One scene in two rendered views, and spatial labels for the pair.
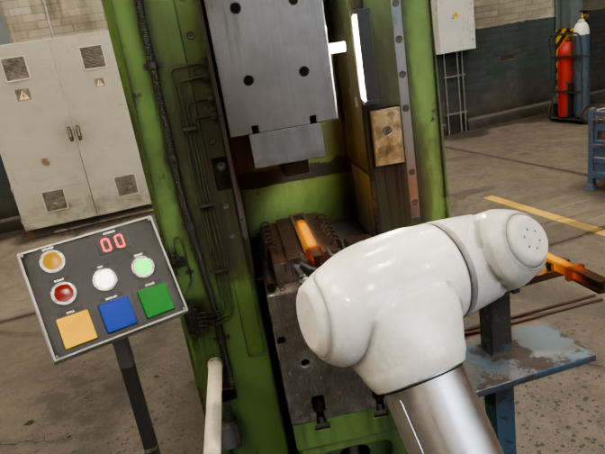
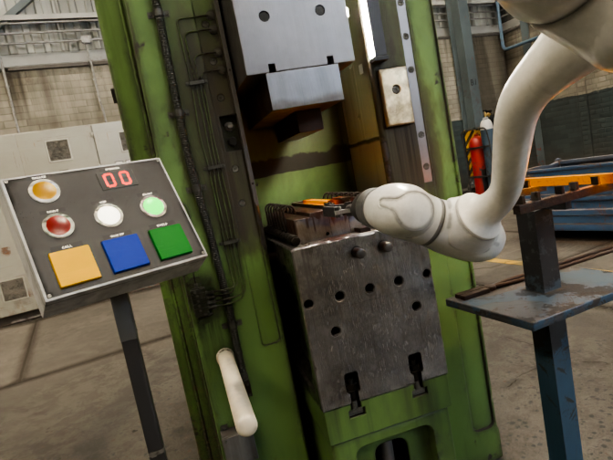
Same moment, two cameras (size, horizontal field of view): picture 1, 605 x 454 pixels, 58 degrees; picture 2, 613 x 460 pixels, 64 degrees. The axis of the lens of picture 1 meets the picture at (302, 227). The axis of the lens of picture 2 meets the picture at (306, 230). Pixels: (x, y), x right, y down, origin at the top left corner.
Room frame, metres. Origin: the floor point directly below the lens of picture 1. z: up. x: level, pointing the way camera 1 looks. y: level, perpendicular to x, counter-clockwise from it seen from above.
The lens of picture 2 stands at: (0.21, 0.28, 1.11)
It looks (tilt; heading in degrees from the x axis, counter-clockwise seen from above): 7 degrees down; 351
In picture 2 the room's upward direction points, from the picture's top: 11 degrees counter-clockwise
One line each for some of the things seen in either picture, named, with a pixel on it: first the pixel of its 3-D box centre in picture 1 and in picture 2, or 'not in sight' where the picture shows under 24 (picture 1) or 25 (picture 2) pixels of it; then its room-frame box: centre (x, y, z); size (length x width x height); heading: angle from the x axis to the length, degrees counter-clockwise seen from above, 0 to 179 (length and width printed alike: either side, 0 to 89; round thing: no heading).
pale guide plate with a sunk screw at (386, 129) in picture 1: (387, 137); (396, 97); (1.66, -0.30, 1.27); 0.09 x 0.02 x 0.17; 95
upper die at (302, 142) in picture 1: (280, 136); (287, 100); (1.72, 0.02, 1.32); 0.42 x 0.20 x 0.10; 5
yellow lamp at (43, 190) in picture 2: (52, 261); (44, 191); (1.30, 0.62, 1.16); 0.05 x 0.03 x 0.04; 95
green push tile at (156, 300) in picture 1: (156, 300); (170, 242); (1.32, 0.41, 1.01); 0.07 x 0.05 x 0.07; 120
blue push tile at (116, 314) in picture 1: (117, 314); (125, 254); (1.27, 0.49, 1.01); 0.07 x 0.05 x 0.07; 120
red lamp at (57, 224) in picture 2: (63, 293); (58, 225); (1.26, 0.60, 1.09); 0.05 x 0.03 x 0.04; 95
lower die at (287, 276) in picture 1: (298, 243); (309, 217); (1.72, 0.02, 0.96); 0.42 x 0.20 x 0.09; 5
